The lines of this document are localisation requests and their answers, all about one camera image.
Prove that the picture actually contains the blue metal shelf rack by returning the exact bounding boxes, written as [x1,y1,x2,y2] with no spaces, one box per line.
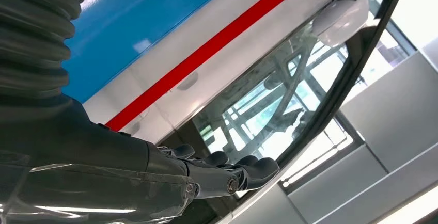
[60,0,240,104]

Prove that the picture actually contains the white car with red stripe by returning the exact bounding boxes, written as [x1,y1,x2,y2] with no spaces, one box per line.
[82,0,411,224]

